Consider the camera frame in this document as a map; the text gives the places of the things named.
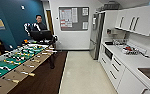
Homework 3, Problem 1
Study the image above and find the white drawer unit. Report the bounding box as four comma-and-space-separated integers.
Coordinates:
108, 54, 127, 91

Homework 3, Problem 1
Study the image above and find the brown wooden door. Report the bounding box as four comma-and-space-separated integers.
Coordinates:
45, 9, 55, 35

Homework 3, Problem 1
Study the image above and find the grey countertop drying rack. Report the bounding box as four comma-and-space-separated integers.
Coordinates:
112, 38, 149, 58

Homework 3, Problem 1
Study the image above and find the green foosball table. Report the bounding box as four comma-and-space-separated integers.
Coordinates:
0, 43, 59, 94

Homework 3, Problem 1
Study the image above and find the built-in black microwave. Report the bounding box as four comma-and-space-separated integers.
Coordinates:
103, 45, 114, 61

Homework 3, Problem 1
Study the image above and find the person in dark shirt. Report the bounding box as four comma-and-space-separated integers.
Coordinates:
31, 14, 49, 34

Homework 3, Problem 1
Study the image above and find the white two-door wall cabinet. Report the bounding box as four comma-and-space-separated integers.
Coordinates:
114, 3, 150, 37

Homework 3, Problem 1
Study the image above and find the grey wall bulletin board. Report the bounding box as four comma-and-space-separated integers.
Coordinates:
58, 6, 91, 32

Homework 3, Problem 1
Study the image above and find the white wall switch plate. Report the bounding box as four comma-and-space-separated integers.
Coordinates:
20, 4, 26, 11

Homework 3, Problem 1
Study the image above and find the black white gaming chair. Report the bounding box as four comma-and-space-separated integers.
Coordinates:
23, 22, 34, 36

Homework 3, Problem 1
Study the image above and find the tall white cabinet panel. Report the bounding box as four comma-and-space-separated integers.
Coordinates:
100, 9, 121, 63

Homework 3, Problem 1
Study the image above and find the small orange object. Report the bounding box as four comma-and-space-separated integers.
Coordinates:
23, 38, 29, 45

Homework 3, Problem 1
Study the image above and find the dark coffee machine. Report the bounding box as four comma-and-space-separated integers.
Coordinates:
105, 28, 114, 38

